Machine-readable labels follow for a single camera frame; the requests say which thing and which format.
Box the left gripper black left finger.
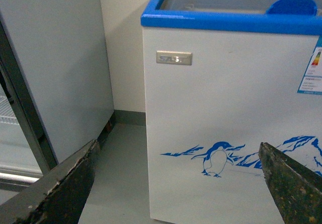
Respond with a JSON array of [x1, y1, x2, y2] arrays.
[[1, 139, 100, 223]]

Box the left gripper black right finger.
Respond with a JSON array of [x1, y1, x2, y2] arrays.
[[259, 142, 321, 223]]

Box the white upright display fridge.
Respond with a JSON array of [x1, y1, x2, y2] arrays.
[[1, 0, 114, 191]]

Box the energy label sticker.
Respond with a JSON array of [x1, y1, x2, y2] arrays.
[[297, 36, 321, 95]]

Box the white chest freezer blue rim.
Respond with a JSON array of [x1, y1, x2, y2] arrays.
[[140, 0, 321, 223]]

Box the silver brand nameplate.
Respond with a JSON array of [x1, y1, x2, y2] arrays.
[[156, 50, 193, 65]]

